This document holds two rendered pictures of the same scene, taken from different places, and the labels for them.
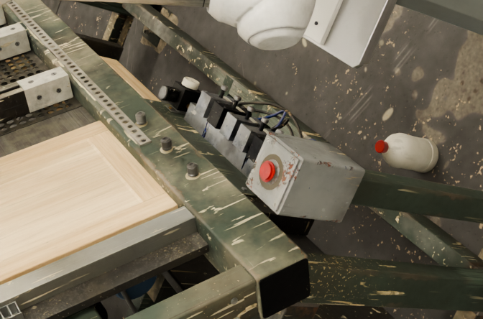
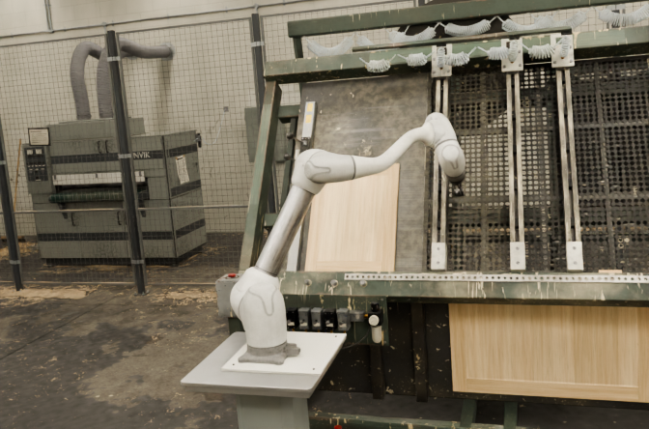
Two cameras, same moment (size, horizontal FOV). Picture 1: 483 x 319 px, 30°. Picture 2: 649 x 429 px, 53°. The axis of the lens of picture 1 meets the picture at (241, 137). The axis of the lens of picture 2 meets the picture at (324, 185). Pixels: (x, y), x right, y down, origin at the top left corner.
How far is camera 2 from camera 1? 3.35 m
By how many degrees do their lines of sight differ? 83
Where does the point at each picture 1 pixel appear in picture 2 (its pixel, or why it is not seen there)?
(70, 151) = (378, 249)
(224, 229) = not seen: hidden behind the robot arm
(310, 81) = not seen: outside the picture
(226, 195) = (286, 288)
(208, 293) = (244, 252)
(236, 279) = (242, 264)
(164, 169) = (321, 274)
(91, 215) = (324, 239)
